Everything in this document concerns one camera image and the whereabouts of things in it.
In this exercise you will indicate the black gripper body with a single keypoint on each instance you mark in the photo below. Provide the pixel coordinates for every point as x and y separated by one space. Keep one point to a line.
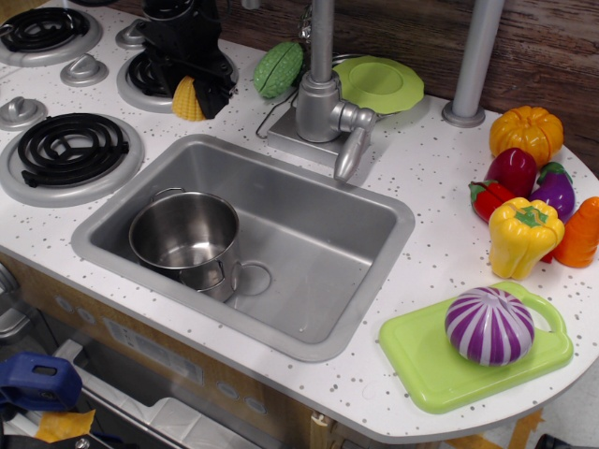
181 44

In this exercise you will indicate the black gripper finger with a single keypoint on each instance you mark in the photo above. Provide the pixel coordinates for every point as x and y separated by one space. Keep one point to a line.
213 96

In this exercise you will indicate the yellow toy corn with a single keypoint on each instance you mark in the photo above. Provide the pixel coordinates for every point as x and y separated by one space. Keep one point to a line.
184 102

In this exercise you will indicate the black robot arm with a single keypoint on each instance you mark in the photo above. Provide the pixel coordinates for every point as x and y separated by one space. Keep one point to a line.
178 6

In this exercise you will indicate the stainless steel pot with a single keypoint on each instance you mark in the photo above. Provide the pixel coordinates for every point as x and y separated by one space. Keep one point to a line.
192 238

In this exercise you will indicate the grey toy sink basin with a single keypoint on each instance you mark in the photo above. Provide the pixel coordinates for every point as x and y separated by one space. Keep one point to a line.
314 253

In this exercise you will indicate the grey stove knob back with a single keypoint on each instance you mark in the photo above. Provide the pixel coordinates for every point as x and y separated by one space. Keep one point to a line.
131 38

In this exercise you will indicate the grey stove knob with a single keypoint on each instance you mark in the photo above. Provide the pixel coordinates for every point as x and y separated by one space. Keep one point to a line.
20 113
84 71
131 38

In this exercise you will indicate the back right black burner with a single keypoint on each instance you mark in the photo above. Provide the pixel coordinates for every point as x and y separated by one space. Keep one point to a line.
148 82

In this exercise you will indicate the black burner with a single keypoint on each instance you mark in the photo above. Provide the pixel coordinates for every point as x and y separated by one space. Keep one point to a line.
148 82
48 36
70 159

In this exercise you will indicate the green toy bitter gourd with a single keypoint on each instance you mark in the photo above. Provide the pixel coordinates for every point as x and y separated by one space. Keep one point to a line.
278 69

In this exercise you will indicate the grey stove knob middle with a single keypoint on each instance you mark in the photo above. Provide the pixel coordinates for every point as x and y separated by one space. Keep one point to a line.
84 71

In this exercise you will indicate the grey toy faucet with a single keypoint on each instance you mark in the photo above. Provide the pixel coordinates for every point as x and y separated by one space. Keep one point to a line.
322 126

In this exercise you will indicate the back left black burner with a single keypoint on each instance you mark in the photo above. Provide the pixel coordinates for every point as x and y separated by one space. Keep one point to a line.
48 36

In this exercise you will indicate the green toy plate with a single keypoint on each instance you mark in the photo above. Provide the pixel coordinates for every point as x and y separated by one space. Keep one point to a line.
380 84

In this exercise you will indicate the front left black burner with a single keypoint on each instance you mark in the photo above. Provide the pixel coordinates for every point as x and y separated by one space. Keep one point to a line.
70 159

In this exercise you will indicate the grey stove knob front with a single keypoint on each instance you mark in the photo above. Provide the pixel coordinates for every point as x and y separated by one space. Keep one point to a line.
20 113

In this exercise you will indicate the grey vertical pole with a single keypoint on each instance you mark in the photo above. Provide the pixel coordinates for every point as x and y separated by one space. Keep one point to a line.
465 110

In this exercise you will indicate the red toy chili pepper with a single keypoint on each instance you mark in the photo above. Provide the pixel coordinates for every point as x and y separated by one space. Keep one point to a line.
487 196

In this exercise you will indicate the dark red toy pepper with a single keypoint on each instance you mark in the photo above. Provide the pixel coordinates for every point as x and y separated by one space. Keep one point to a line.
515 170

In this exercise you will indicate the toy oven door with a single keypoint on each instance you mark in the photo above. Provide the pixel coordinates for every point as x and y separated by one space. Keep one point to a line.
142 407

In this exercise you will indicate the orange toy pumpkin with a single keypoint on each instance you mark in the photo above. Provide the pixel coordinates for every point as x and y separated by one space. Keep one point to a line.
533 130

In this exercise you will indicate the blue clamp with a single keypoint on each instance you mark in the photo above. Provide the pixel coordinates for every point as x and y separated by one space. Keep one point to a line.
38 383

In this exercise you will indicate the yellow toy bell pepper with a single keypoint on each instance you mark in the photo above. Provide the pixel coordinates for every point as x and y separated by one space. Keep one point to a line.
522 232

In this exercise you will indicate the purple toy eggplant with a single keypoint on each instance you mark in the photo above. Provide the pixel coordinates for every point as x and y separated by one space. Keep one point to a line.
555 188

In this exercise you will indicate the purple striped toy onion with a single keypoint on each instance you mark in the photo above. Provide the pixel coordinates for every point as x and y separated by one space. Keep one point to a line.
489 326

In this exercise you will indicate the green toy cutting board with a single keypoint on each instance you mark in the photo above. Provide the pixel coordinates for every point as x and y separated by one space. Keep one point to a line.
438 379

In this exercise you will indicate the yellow tape piece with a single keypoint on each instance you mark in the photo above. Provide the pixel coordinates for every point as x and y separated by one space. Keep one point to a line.
60 426

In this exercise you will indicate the orange toy carrot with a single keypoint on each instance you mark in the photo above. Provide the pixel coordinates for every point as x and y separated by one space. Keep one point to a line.
580 241

